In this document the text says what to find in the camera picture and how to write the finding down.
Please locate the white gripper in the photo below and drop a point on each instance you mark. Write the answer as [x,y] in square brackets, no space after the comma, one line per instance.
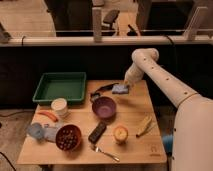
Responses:
[133,75]

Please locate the blue sponge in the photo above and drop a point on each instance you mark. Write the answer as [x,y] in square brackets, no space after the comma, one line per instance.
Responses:
[120,89]

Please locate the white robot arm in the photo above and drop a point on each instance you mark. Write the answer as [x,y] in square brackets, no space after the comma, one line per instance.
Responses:
[193,127]

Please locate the green plastic tray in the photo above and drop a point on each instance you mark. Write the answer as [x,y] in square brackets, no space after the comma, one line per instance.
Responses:
[68,85]

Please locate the purple bowl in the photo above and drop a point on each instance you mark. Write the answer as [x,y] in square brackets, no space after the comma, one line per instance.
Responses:
[104,107]

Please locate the yellow banana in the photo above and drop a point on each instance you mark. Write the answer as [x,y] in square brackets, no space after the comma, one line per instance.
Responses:
[145,126]

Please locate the wooden table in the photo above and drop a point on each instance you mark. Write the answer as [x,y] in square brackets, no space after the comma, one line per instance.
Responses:
[131,110]

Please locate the yellow apple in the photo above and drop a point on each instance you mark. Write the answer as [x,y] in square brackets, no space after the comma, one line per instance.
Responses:
[120,134]

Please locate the black office chair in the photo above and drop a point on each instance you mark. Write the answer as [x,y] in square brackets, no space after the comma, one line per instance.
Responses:
[111,17]

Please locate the black rectangular block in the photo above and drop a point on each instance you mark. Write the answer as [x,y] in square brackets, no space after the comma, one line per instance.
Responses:
[97,133]

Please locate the blue cylinder on floor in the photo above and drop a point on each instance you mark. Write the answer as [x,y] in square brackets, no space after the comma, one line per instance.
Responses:
[168,143]

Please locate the white cup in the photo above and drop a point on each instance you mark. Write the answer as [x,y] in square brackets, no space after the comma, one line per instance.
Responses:
[59,106]

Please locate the silver fork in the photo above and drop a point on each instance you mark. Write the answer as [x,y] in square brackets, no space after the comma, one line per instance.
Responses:
[98,150]

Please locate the red bowl with beans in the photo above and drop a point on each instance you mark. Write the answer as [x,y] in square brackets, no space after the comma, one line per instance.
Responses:
[68,137]

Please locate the orange carrot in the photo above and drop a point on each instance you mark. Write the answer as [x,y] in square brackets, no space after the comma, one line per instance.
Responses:
[49,115]

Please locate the white horizontal rail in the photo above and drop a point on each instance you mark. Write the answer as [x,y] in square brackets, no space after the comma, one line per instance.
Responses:
[106,41]

